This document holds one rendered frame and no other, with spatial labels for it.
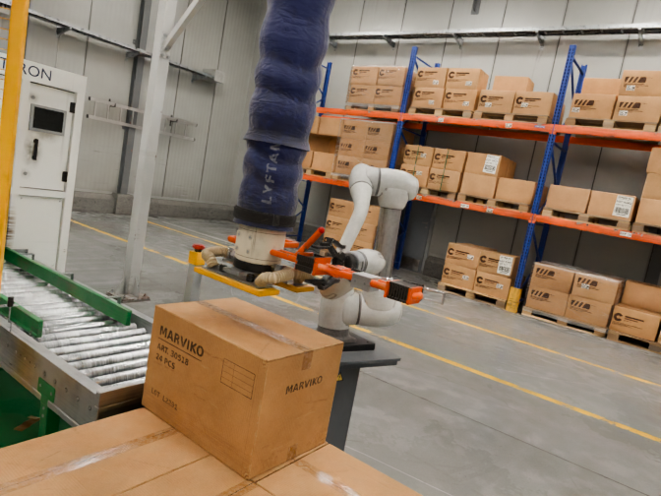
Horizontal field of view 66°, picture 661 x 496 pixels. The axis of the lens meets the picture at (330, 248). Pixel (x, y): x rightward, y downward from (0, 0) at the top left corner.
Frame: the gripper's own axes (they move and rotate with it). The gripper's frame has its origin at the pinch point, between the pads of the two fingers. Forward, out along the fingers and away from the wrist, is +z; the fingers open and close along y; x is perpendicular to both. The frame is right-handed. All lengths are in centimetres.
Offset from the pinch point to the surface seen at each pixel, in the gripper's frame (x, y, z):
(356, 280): -19.0, 0.5, 2.7
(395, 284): -32.8, -2.0, 3.4
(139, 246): 343, 69, -164
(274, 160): 19.3, -31.2, 6.3
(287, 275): 6.5, 5.2, 4.9
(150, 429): 39, 69, 26
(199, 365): 27, 42, 19
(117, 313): 144, 63, -23
